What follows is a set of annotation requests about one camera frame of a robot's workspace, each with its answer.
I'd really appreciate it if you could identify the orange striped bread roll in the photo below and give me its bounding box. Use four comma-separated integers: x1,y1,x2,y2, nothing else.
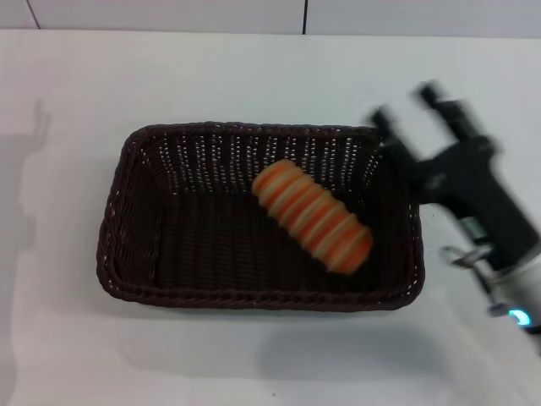
251,159,374,275

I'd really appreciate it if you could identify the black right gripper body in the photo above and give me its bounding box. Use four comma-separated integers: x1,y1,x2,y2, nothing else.
406,134,541,277

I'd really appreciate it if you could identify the dark brown woven basket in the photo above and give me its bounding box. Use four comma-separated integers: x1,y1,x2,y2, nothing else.
96,120,426,312

